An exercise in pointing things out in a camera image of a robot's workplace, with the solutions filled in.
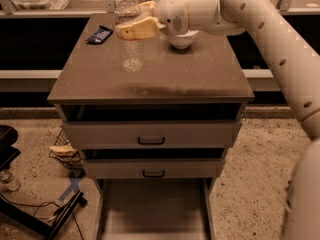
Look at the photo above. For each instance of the white ceramic bowl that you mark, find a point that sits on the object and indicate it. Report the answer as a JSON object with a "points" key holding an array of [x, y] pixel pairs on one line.
{"points": [[183, 41]]}

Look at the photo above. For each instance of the clear plastic water bottle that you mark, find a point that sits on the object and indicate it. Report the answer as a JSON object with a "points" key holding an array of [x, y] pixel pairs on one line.
{"points": [[131, 50]]}

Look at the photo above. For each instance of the blue snack packet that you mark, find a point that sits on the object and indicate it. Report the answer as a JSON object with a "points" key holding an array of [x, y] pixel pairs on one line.
{"points": [[100, 36]]}

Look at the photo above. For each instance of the black chair left edge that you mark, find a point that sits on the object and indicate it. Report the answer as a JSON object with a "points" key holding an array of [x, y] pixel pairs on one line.
{"points": [[8, 137]]}

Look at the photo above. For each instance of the clear bottle on floor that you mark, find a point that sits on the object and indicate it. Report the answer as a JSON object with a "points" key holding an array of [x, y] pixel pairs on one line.
{"points": [[9, 180]]}

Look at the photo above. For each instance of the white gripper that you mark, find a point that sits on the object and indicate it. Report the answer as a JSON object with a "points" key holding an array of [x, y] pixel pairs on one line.
{"points": [[171, 13]]}

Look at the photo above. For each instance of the grey drawer cabinet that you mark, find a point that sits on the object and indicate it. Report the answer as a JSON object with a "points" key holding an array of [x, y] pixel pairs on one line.
{"points": [[201, 84]]}

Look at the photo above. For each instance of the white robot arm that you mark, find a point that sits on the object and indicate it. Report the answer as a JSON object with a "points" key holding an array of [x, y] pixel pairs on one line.
{"points": [[294, 64]]}

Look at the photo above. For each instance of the bottom open drawer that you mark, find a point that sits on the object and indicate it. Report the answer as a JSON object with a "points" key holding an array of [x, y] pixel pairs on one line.
{"points": [[154, 209]]}

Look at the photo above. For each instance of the wire basket on floor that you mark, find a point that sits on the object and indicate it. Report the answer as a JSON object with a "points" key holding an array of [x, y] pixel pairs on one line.
{"points": [[72, 162]]}

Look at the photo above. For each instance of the grey drawer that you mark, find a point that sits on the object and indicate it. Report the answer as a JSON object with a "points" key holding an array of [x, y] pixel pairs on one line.
{"points": [[153, 168], [103, 135]]}

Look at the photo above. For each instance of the top grey drawer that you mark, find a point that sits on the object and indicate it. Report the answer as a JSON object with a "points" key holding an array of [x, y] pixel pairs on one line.
{"points": [[103, 135]]}

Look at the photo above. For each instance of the black stand base left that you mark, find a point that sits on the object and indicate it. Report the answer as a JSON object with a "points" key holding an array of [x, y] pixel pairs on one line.
{"points": [[48, 227]]}

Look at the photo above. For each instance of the middle grey drawer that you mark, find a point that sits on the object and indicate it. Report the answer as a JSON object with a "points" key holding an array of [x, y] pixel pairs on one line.
{"points": [[153, 168]]}

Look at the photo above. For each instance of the bread piece in basket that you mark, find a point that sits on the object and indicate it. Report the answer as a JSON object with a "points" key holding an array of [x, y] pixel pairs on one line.
{"points": [[63, 151]]}

